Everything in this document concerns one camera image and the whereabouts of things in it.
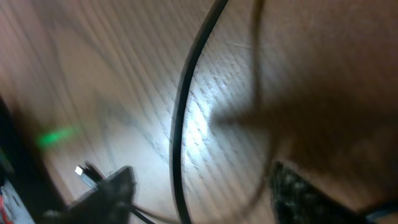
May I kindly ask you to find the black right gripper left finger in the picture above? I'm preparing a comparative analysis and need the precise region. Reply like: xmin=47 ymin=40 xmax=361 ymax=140
xmin=40 ymin=166 xmax=135 ymax=224

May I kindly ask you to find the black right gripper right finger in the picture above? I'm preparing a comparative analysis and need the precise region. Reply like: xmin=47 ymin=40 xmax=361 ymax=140
xmin=269 ymin=162 xmax=369 ymax=224

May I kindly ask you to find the black usb cable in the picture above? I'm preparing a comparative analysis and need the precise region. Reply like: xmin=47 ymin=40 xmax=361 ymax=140
xmin=74 ymin=0 xmax=229 ymax=224

